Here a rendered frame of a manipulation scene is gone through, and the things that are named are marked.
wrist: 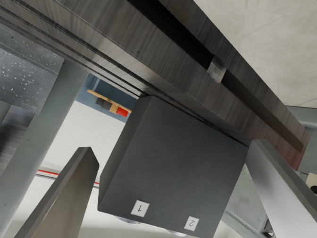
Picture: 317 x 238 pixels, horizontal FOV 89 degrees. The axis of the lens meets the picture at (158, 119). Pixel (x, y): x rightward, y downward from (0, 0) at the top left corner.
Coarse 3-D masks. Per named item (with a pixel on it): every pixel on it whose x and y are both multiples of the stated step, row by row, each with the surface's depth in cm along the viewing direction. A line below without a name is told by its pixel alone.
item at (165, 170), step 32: (128, 128) 29; (160, 128) 25; (192, 128) 27; (128, 160) 24; (160, 160) 25; (192, 160) 27; (224, 160) 29; (128, 192) 24; (160, 192) 26; (192, 192) 27; (224, 192) 30; (160, 224) 26; (192, 224) 28
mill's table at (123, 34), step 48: (0, 0) 15; (48, 0) 11; (96, 0) 12; (144, 0) 13; (192, 0) 15; (48, 48) 28; (96, 48) 16; (144, 48) 14; (192, 48) 16; (144, 96) 30; (192, 96) 17; (240, 96) 20; (288, 144) 29
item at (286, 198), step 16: (256, 144) 9; (256, 160) 9; (272, 160) 8; (256, 176) 9; (272, 176) 8; (288, 176) 7; (272, 192) 8; (288, 192) 7; (304, 192) 6; (272, 208) 8; (288, 208) 7; (304, 208) 6; (272, 224) 8; (288, 224) 7; (304, 224) 6
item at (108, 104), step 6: (96, 78) 395; (96, 84) 337; (90, 90) 331; (102, 96) 344; (96, 102) 381; (102, 102) 378; (108, 102) 381; (114, 102) 358; (108, 108) 384; (114, 108) 392; (120, 108) 390; (126, 108) 373; (120, 114) 393; (126, 114) 401
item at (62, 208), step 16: (80, 160) 9; (96, 160) 11; (64, 176) 8; (80, 176) 9; (48, 192) 7; (64, 192) 8; (80, 192) 9; (48, 208) 7; (64, 208) 8; (80, 208) 9; (32, 224) 6; (48, 224) 6; (64, 224) 7; (80, 224) 9
